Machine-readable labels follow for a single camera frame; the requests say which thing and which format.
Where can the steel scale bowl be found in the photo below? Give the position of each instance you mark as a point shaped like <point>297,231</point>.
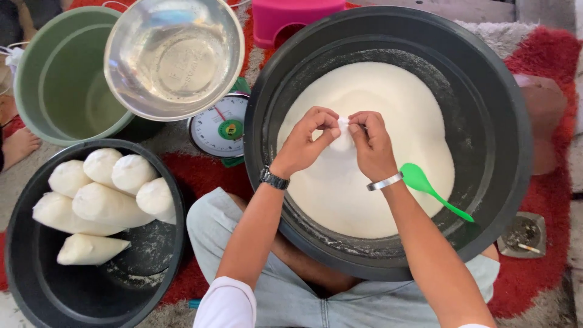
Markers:
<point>173,63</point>

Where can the red and grey shaggy rug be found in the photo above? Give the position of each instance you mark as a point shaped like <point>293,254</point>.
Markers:
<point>537,273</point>

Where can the white plastic bag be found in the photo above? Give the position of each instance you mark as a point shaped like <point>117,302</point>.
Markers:
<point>12,57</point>

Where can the pink plastic stool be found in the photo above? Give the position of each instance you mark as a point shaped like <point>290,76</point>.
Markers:
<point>291,16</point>

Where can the dark metal wristwatch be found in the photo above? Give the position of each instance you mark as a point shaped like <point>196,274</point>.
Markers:
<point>274,178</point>

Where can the green plastic spoon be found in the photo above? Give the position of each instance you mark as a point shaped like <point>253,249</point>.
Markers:
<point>414,177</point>

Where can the person's left hand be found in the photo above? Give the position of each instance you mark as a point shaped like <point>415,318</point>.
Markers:
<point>296,145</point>

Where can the smaller black plastic basin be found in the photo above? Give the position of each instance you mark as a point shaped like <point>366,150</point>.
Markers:
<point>136,282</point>

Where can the white shirt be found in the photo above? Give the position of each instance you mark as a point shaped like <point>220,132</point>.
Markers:
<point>223,305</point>

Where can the small blue object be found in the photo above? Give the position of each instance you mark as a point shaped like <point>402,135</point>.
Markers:
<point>195,303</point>

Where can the person's left leg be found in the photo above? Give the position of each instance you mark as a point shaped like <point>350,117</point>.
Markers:
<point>314,273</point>

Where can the large black plastic basin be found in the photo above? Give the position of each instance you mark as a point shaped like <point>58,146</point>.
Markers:
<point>492,136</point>

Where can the small clear bag of powder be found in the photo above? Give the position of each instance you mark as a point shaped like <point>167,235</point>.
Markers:
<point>341,139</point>

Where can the green plastic bucket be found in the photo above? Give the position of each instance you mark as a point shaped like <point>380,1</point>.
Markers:
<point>59,82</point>

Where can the white cigarette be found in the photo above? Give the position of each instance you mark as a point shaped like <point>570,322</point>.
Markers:
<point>528,248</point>

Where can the heap of white powder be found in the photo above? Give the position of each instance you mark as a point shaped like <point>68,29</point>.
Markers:
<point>387,82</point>

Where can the light denim shorts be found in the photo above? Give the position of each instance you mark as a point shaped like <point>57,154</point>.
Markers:
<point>291,300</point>

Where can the pile of filled white bags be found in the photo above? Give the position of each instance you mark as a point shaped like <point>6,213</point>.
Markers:
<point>109,205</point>

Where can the green kitchen scale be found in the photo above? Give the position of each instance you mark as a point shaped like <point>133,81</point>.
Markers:
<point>218,130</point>

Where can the person's right hand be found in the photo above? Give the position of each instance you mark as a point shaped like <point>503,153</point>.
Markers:
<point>376,155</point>

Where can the square grey ashtray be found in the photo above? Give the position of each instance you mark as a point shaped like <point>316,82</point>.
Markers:
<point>519,232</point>

